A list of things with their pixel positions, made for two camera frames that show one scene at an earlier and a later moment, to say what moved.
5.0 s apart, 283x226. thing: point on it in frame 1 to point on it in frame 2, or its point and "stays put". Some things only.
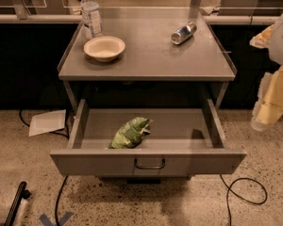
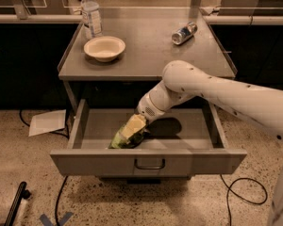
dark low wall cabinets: x=24 y=60 stays put
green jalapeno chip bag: x=130 y=135 stays put
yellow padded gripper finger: x=274 y=98 to x=134 y=124
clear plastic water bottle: x=91 y=17 stays put
